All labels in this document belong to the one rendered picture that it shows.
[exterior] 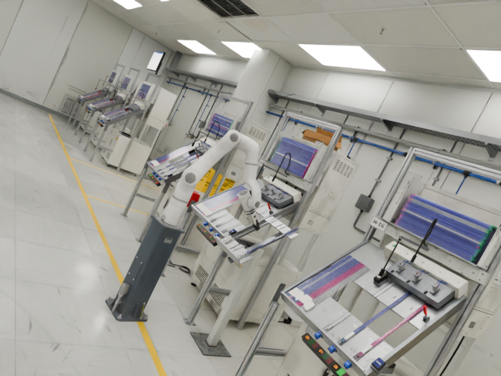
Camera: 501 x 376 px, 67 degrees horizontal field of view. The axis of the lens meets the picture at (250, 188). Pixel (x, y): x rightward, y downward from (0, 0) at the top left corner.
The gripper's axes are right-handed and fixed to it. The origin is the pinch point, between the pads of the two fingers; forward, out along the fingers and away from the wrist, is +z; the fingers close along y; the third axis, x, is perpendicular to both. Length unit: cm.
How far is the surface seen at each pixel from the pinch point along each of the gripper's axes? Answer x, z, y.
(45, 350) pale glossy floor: 142, -30, -28
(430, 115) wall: -250, 40, 48
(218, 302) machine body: 46, 67, 28
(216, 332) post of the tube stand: 62, 49, -14
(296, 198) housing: -48, 12, 19
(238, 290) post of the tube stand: 35.2, 27.7, -14.0
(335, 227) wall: -127, 139, 92
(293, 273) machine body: -23, 80, 17
